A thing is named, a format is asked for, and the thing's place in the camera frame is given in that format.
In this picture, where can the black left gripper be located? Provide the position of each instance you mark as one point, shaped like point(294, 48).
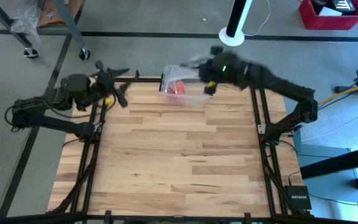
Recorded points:
point(102, 84)

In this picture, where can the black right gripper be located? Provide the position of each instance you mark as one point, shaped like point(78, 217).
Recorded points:
point(219, 68)

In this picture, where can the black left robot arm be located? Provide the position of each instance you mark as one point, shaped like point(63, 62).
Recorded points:
point(42, 121)

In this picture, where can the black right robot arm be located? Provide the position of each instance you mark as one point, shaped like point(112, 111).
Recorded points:
point(291, 90)

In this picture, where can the bagged orange bandage roll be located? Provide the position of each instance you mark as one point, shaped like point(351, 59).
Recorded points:
point(180, 86)

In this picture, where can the clear plastic storage box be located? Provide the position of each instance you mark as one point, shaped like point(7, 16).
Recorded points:
point(194, 98)

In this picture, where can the black cart caster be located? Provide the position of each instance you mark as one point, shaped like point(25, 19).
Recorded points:
point(84, 54)
point(30, 53)

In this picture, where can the white tower fan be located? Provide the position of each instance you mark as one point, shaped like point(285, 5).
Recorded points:
point(232, 39)

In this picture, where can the brown cardboard sheet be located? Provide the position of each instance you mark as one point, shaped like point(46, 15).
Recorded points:
point(45, 18)

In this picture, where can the crumpled clear plastic sheet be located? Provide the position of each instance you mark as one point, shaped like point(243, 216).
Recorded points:
point(26, 18)

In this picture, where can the red plastic crate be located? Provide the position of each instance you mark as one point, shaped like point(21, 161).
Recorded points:
point(309, 18)

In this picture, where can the black rig crossbeam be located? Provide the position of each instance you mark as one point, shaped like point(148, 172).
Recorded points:
point(42, 217)

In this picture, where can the black diagonal beam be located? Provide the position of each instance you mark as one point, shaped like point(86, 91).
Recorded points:
point(337, 163)

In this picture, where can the gray metal cart frame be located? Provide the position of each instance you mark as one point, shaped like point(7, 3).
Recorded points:
point(68, 21)

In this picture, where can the black metal table frame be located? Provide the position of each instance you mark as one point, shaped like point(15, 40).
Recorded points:
point(259, 105)

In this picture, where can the black Netgear network switch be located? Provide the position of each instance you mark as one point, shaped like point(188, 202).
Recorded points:
point(297, 197)

